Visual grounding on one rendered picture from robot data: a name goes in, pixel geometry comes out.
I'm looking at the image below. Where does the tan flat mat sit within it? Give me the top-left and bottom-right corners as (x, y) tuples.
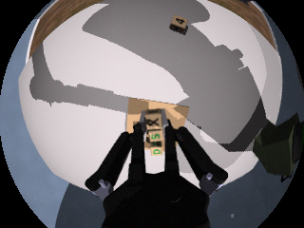
(126, 97), (189, 150)

